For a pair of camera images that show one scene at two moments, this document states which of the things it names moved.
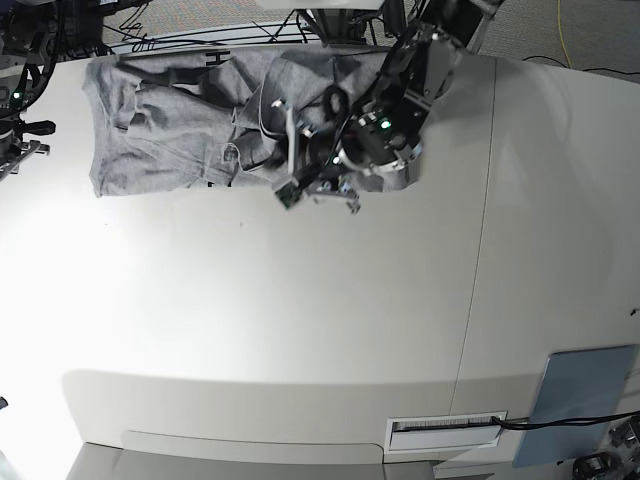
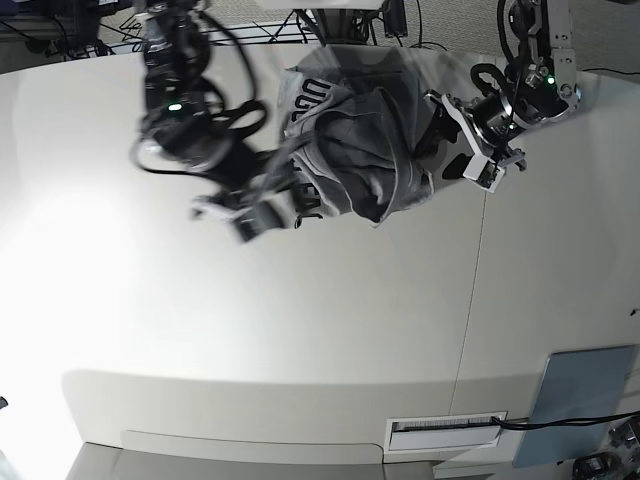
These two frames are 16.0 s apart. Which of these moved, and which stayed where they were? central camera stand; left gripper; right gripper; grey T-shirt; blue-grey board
Moved: left gripper; right gripper; grey T-shirt
Stayed: blue-grey board; central camera stand
